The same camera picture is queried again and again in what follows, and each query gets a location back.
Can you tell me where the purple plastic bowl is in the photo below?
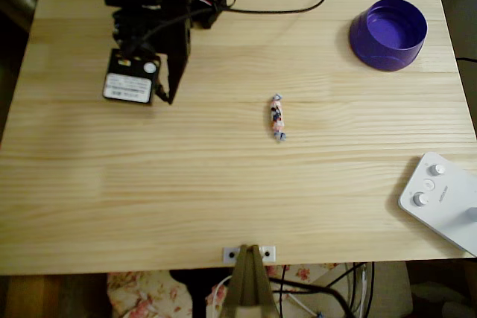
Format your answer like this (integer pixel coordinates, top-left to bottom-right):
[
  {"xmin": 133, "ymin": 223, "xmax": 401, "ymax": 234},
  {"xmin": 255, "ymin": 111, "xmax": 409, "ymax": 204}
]
[{"xmin": 348, "ymin": 0, "xmax": 429, "ymax": 72}]

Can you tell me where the aluminium extrusion rail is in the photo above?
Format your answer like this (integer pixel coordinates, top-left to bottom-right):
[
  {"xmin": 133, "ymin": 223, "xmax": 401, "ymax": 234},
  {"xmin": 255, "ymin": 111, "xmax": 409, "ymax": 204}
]
[{"xmin": 218, "ymin": 244, "xmax": 282, "ymax": 318}]

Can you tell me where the thick black cable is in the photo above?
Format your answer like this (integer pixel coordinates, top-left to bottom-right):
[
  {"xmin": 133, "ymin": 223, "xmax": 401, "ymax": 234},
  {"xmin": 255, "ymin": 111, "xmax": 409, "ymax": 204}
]
[{"xmin": 268, "ymin": 276, "xmax": 357, "ymax": 318}]

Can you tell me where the white lamp base with knobs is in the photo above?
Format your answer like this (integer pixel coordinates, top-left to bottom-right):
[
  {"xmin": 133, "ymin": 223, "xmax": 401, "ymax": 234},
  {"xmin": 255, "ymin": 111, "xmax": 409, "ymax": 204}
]
[{"xmin": 397, "ymin": 151, "xmax": 477, "ymax": 258}]

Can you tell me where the silver metal mounting bracket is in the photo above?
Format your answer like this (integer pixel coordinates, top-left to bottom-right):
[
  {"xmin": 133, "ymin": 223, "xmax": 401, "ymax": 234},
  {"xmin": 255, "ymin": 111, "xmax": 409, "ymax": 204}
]
[{"xmin": 222, "ymin": 245, "xmax": 277, "ymax": 262}]

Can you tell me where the white cable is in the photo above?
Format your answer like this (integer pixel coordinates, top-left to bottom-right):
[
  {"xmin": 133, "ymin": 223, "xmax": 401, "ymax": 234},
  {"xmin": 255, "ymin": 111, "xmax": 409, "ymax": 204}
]
[{"xmin": 213, "ymin": 275, "xmax": 234, "ymax": 318}]

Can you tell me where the candy with printed wrapper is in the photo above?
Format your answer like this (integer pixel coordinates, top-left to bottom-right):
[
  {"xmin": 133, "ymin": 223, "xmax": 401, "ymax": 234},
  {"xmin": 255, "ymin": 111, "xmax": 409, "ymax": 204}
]
[{"xmin": 268, "ymin": 93, "xmax": 288, "ymax": 143}]

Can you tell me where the thin black cable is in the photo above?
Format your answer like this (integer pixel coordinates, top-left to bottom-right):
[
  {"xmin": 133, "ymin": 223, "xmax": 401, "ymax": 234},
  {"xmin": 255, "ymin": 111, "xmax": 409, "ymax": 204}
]
[{"xmin": 344, "ymin": 261, "xmax": 376, "ymax": 318}]

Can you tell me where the floral fabric cushion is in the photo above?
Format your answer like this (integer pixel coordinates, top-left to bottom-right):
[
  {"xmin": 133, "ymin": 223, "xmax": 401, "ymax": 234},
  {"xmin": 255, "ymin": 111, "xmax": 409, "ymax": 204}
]
[{"xmin": 107, "ymin": 262, "xmax": 351, "ymax": 318}]

